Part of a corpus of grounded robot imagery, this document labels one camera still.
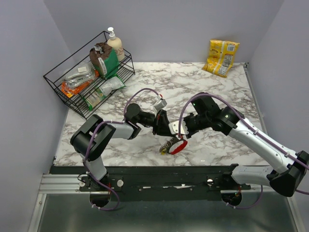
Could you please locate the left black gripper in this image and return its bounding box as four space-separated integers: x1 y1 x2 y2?
136 110 177 138

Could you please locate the metal red key organizer plate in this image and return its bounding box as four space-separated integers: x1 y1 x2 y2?
159 137 188 155

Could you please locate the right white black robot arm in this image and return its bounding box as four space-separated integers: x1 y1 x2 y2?
178 92 309 197

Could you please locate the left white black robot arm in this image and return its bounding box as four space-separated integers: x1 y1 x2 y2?
70 103 176 191

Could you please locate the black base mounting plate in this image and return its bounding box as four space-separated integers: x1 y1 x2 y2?
49 165 282 203

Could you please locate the yellow chips bag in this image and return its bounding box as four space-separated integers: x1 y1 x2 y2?
202 39 240 77

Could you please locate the green white snack packet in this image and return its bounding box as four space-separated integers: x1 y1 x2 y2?
85 75 125 111

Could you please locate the brown green bag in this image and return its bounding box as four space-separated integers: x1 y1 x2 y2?
89 43 119 79

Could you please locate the clear plastic packet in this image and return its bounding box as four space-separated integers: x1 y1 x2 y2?
64 63 96 87

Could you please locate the cream pump lotion bottle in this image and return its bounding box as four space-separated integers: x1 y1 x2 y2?
107 27 125 61

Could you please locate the orange snack packet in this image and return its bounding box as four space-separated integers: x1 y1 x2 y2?
61 81 91 98

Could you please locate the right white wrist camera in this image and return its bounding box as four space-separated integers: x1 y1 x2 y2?
168 119 189 136

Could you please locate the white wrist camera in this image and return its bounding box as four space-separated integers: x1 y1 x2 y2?
168 119 189 136
153 99 167 113

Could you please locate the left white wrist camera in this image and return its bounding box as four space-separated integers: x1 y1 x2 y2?
153 99 167 113

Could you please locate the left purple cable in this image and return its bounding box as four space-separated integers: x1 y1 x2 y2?
83 88 162 211

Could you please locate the black wire rack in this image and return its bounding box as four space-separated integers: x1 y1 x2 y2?
43 31 135 119

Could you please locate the aluminium rail frame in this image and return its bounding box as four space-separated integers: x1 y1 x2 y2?
29 173 305 232

